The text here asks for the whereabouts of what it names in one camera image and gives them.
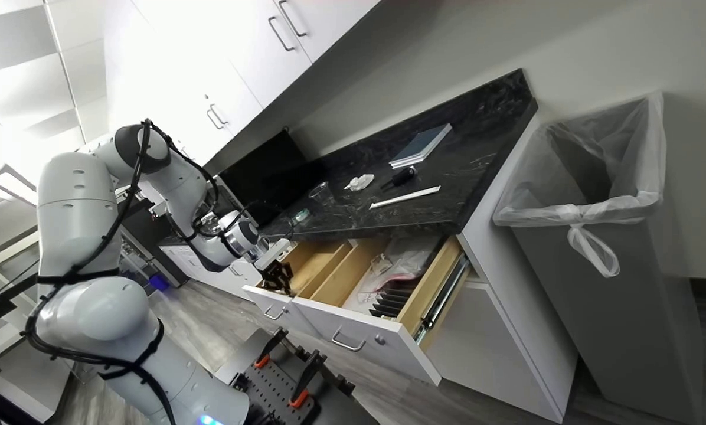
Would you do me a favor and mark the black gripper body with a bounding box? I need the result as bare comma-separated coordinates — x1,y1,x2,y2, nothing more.
255,256,301,299

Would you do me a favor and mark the empty wooden drawer white front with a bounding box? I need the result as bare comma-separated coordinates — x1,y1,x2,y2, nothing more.
241,233,348,323

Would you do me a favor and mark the white straw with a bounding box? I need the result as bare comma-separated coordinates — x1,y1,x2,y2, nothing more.
367,185,445,212

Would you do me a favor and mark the wooden drawer with cutlery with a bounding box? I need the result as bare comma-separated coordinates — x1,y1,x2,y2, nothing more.
291,233,473,387

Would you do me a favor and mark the black clamp orange tip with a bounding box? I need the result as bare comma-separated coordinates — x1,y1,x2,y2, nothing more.
254,329,291,374
289,350,329,414

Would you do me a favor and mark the black plastic knives pack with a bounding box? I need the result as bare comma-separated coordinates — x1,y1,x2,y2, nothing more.
367,280,419,319

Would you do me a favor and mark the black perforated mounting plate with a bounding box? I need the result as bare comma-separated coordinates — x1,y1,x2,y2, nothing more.
229,329,360,425

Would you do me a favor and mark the clear plastic cutlery bag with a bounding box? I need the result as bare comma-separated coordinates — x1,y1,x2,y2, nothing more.
342,239,441,314

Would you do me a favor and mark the crumpled white paper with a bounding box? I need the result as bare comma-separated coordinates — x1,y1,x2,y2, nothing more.
342,172,376,197

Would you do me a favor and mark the blue book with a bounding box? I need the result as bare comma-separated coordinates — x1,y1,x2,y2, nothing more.
387,121,455,172

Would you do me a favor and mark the white base cabinet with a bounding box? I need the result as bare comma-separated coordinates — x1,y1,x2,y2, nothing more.
162,109,581,425

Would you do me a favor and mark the ceiling light panel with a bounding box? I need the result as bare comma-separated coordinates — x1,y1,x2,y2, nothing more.
0,161,41,207

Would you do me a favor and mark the clear plastic bin liner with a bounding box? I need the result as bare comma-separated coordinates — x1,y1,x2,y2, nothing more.
490,92,668,279

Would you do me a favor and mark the grey trash bin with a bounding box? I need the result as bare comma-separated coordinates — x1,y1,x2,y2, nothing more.
491,89,705,425

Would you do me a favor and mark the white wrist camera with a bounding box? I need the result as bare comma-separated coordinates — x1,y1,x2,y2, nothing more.
254,233,291,266

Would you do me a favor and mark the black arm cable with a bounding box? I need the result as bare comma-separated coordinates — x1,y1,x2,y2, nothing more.
20,115,229,381

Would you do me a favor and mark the silver upper cabinet handle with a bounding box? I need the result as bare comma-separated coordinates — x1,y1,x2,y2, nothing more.
204,102,229,133
278,0,313,40
267,14,298,54

